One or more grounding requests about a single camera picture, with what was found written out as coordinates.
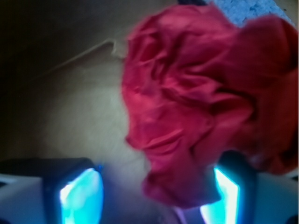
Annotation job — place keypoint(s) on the blue foam sponge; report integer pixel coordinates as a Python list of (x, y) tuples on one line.
[(240, 11)]

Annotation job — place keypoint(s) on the red paper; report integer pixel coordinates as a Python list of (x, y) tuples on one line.
[(195, 86)]

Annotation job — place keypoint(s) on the glowing blue gripper left finger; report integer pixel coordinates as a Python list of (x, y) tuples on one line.
[(50, 191)]

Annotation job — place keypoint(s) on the glowing blue gripper right finger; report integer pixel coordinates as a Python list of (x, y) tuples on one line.
[(251, 197)]

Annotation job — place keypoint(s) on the brown paper bag bin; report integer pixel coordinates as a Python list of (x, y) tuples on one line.
[(60, 74)]

